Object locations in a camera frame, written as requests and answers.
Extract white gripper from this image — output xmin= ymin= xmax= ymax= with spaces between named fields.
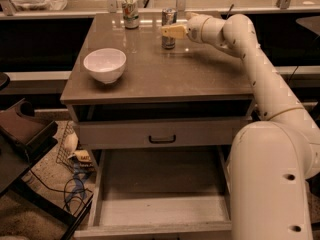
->
xmin=161 ymin=12 xmax=225 ymax=48

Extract silver blue redbull can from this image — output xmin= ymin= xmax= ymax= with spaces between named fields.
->
xmin=161 ymin=8 xmax=177 ymax=49

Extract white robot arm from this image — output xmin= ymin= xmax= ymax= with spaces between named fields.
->
xmin=161 ymin=13 xmax=320 ymax=240

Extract closed grey top drawer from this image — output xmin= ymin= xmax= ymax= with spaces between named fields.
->
xmin=73 ymin=117 xmax=248 ymax=150

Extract open grey middle drawer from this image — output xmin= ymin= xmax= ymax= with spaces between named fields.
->
xmin=74 ymin=147 xmax=231 ymax=240

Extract white ceramic bowl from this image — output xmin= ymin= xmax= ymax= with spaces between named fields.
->
xmin=83 ymin=48 xmax=127 ymax=84

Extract grey cabinet with glossy top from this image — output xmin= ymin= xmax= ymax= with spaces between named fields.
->
xmin=61 ymin=13 xmax=254 ymax=162

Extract dark brown chair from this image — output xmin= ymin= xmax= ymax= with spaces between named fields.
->
xmin=0 ymin=72 xmax=93 ymax=240

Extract black drawer handle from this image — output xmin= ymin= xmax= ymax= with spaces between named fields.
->
xmin=148 ymin=135 xmax=176 ymax=144

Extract wire mesh basket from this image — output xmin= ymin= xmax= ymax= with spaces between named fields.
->
xmin=55 ymin=120 xmax=94 ymax=172

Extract black and blue floor cables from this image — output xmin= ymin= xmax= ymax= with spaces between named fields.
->
xmin=29 ymin=163 xmax=94 ymax=218

